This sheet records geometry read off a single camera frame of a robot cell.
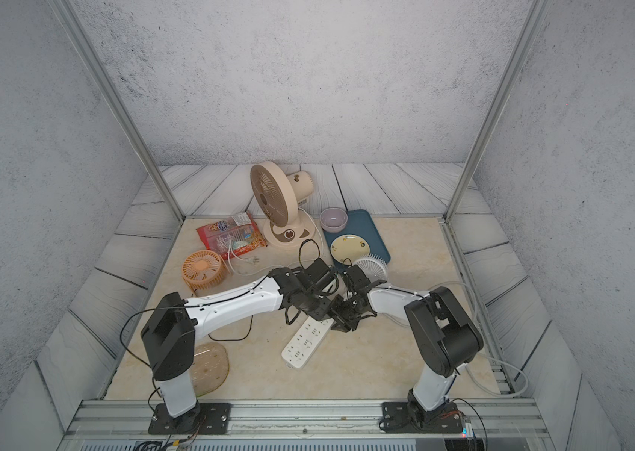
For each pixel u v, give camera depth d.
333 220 1.15
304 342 0.85
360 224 1.19
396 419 0.72
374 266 0.90
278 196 0.91
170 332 0.48
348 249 1.08
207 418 0.73
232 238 1.07
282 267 0.63
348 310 0.78
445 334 0.47
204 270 0.95
